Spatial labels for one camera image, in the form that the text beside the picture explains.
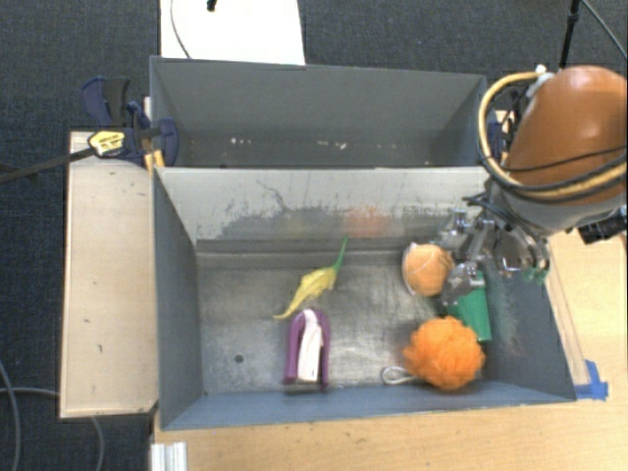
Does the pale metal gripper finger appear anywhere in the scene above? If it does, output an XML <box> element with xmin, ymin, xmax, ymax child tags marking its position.
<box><xmin>441</xmin><ymin>261</ymin><xmax>487</xmax><ymax>309</ymax></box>
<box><xmin>438</xmin><ymin>232</ymin><xmax>467</xmax><ymax>265</ymax></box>

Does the orange ball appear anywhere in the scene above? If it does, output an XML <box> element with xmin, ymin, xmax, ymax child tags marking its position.
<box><xmin>401</xmin><ymin>242</ymin><xmax>455</xmax><ymax>297</ymax></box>

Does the orange bath pouf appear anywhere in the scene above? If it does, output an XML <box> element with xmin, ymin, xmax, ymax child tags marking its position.
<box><xmin>381</xmin><ymin>315</ymin><xmax>487</xmax><ymax>392</ymax></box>

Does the grey metal bin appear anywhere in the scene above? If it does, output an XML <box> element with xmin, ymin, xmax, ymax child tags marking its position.
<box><xmin>148</xmin><ymin>55</ymin><xmax>579</xmax><ymax>432</ymax></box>

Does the pale wood board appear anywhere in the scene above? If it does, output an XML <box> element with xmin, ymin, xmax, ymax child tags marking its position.
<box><xmin>58</xmin><ymin>130</ymin><xmax>161</xmax><ymax>419</ymax></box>

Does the black cylinder on white bracket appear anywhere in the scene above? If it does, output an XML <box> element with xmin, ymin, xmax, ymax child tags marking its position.
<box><xmin>577</xmin><ymin>207</ymin><xmax>628</xmax><ymax>245</ymax></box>

